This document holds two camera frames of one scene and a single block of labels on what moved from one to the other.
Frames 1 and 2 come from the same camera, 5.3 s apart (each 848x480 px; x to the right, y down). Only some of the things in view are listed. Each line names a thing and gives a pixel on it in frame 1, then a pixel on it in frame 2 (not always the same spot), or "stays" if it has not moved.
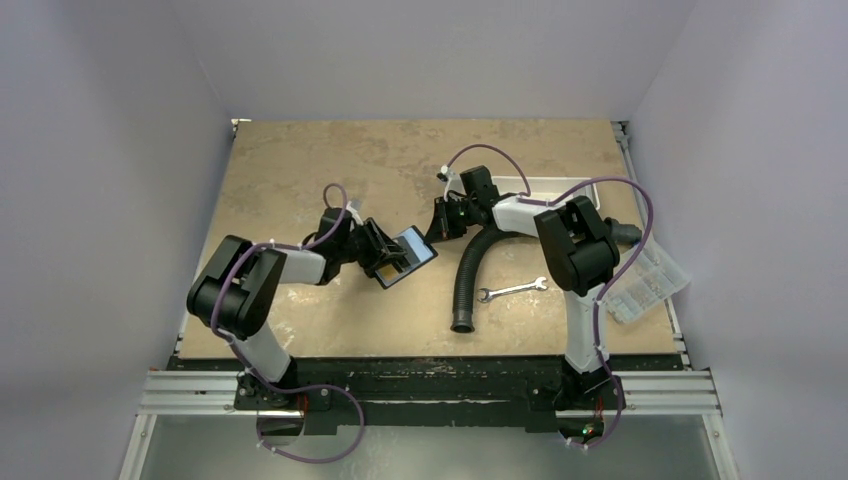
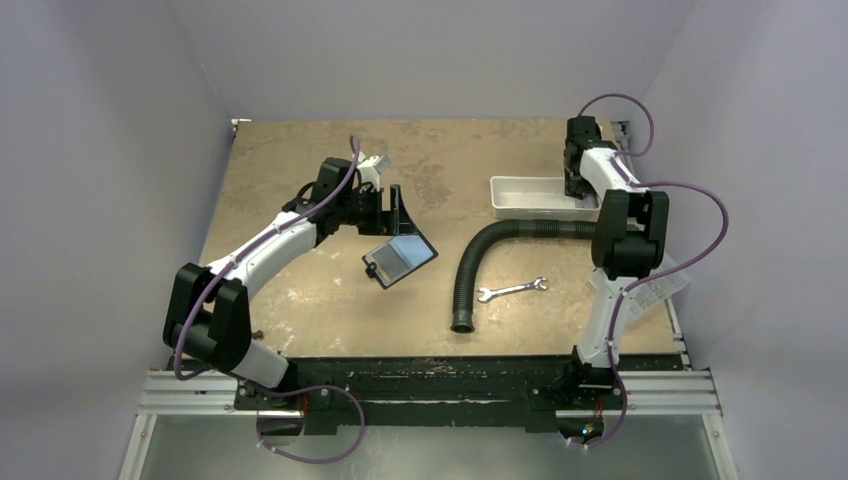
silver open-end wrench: [538, 284] stays
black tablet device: [417, 250] stays
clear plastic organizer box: [651, 276] stays
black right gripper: [448, 216] to [573, 176]
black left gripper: [393, 248] to [386, 223]
